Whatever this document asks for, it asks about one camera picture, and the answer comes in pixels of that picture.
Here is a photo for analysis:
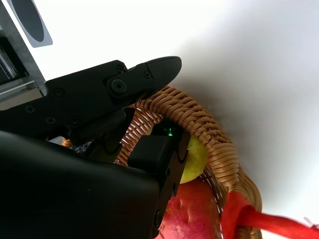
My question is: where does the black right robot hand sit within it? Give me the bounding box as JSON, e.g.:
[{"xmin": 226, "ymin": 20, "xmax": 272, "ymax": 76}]
[{"xmin": 0, "ymin": 56, "xmax": 191, "ymax": 239}]

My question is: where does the red apple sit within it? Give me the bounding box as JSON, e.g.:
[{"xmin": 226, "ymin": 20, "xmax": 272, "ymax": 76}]
[{"xmin": 154, "ymin": 178, "xmax": 222, "ymax": 239}]

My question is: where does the brown wicker basket red handle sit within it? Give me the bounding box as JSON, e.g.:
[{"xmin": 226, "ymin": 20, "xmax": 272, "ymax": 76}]
[{"xmin": 61, "ymin": 86, "xmax": 319, "ymax": 239}]

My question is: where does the yellow green pear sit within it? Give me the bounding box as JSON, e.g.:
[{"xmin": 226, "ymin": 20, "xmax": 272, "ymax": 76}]
[{"xmin": 179, "ymin": 135, "xmax": 209, "ymax": 184}]

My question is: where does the grey round table grommet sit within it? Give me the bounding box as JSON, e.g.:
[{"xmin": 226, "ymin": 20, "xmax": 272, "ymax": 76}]
[{"xmin": 6, "ymin": 0, "xmax": 53, "ymax": 48}]

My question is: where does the grey table cable tray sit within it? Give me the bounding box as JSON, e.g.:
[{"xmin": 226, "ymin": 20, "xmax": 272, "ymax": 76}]
[{"xmin": 0, "ymin": 0, "xmax": 48, "ymax": 110}]

